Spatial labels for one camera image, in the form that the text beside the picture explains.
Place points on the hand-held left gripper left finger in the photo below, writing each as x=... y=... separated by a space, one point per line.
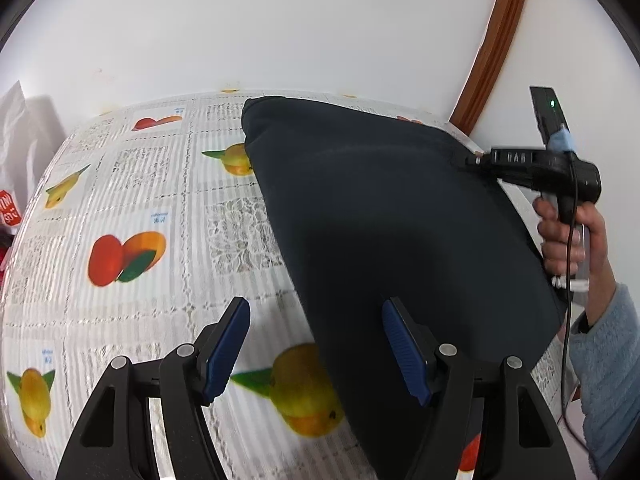
x=227 y=347

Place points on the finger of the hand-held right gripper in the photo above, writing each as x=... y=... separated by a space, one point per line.
x=472 y=161

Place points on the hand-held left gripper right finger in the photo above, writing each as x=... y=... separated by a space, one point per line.
x=402 y=352

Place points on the black garment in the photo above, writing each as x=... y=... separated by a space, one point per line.
x=375 y=210

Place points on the person's right forearm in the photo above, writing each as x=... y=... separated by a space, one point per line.
x=607 y=360

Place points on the person's right hand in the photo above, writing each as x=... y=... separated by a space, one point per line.
x=555 y=245

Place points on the fruit print tablecloth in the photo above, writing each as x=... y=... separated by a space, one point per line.
x=150 y=185

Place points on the white plastic bag red print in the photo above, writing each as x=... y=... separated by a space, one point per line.
x=25 y=135

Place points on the brown wooden door frame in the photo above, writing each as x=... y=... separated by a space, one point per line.
x=500 y=35

